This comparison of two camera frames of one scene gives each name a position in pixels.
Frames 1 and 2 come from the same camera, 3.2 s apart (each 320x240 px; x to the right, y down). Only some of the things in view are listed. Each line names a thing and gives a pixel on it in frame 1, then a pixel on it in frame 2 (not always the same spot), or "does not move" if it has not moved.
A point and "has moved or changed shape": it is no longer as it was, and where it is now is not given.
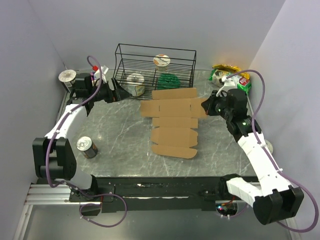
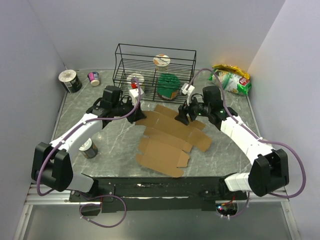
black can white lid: [67, 78] does not move
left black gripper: [118, 94] → [137, 115]
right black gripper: [208, 105] → [182, 117]
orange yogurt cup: [161, 62] does not move
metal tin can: [85, 144] does not move
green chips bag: [237, 81] does not move
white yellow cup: [135, 84] does not move
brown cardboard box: [175, 113] has moved or changed shape
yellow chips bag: [230, 69] does not move
